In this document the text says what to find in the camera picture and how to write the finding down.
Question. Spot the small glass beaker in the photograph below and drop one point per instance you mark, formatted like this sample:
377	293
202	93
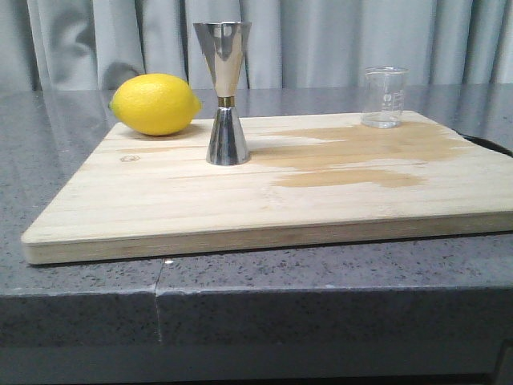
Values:
384	96

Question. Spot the steel double jigger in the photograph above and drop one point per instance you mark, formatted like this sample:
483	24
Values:
223	46

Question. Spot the wooden cutting board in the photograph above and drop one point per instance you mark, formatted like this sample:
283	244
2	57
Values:
311	179

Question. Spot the yellow lemon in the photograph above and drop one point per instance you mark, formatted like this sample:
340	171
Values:
155	104

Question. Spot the grey curtain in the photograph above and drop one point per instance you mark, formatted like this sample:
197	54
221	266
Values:
96	45

